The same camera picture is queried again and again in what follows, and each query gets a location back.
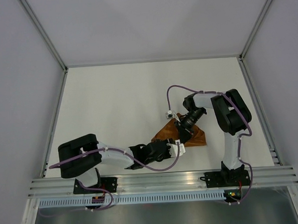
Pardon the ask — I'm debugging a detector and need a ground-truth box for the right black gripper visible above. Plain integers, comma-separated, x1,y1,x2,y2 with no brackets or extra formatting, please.
173,107,207,145

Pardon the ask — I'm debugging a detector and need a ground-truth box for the brown cloth napkin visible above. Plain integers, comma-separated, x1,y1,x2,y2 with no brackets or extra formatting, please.
151,118,207,147

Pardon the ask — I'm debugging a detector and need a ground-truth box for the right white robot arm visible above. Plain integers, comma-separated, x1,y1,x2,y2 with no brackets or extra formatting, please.
175,89,252,188

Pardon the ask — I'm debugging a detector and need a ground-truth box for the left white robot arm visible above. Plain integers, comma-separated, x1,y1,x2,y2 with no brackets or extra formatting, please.
51,134,178,193

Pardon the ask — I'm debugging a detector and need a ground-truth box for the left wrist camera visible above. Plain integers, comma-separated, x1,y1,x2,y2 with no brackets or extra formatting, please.
167,139,186,157

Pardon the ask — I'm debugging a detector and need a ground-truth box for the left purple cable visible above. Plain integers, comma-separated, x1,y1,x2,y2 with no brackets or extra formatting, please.
34,140,185,218

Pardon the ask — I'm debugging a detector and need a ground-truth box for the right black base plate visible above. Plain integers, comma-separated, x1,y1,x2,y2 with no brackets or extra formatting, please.
200,170,251,188

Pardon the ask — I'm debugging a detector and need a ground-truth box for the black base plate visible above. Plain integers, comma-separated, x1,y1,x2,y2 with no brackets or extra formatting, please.
73,177,118,195
200,170,251,188

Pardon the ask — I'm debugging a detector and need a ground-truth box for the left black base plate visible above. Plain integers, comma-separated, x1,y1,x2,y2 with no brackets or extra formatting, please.
73,177,118,195

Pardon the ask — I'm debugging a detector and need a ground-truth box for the right aluminium frame post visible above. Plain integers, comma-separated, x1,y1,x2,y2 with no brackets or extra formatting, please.
235,0,287,62

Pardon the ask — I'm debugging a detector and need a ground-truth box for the aluminium frame post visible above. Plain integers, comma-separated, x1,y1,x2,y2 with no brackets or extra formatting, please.
17,0,69,76
235,0,287,62

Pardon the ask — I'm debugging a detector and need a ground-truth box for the aluminium mounting rail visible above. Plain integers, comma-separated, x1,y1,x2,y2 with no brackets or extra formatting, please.
26,166,298,198

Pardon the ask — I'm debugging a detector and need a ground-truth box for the white slotted cable duct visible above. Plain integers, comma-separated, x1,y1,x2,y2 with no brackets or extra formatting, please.
38,189,225,208

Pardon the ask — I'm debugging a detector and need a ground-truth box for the left aluminium frame post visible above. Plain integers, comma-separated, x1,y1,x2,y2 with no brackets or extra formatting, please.
17,0,69,76

